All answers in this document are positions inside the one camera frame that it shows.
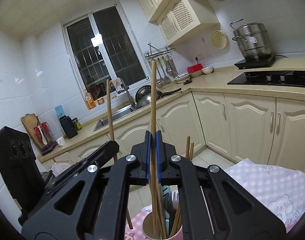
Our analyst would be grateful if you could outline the stainless steel steamer pot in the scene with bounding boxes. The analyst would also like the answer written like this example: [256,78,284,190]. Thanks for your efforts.
[230,18,272,61]

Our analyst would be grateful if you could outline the white bowl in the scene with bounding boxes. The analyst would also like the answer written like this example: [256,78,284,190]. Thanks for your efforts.
[203,66,214,75]

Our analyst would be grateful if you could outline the cream kitchen cabinets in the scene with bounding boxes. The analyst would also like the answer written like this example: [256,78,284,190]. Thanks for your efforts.
[37,90,305,176]
[138,0,219,46]

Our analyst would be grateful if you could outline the metal colander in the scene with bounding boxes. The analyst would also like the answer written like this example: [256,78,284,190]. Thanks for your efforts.
[135,85,151,102]

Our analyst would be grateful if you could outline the white checkered towel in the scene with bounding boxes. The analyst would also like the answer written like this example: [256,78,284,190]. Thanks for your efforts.
[225,159,305,231]

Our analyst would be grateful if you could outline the black blender jar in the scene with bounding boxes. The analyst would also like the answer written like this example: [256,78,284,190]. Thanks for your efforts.
[59,115,78,139]

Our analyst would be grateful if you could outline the black gas stove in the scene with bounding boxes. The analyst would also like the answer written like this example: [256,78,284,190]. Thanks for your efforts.
[227,70,305,88]

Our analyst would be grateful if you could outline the red box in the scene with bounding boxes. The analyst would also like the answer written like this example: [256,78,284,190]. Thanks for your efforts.
[187,63,203,74]

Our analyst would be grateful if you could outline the black induction cooker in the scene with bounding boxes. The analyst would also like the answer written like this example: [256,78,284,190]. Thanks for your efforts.
[234,53,276,69]

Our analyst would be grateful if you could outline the cream lower kitchen cabinets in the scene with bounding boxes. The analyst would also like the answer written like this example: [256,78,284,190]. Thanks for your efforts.
[37,90,305,176]

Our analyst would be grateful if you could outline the stainless steel sink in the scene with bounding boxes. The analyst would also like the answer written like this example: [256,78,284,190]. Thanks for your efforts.
[93,105,136,132]

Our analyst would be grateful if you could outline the chrome faucet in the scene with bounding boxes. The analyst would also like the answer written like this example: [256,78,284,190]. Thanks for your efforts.
[117,83,136,109]

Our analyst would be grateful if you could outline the wall utensil rack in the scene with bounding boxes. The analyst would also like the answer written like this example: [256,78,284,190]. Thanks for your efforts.
[144,42,176,60]

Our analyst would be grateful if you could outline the wooden cutting board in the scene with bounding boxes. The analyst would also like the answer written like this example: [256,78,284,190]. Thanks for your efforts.
[21,113,44,150]

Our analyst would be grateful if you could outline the dark metal spork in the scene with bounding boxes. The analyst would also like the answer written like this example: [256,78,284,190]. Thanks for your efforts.
[166,190,179,228]

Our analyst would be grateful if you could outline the kitchen window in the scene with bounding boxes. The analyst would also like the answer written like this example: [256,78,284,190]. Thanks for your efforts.
[63,5,149,99]

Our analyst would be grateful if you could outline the pink utensil holder cup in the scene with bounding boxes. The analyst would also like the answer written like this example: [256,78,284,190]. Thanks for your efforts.
[142,211,184,240]

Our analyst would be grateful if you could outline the pink checkered tablecloth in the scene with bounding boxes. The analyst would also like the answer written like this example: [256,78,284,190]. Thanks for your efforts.
[124,205,152,240]

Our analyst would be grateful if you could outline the cream upper kitchen cabinets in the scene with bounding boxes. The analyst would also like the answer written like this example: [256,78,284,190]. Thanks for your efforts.
[138,0,219,46]

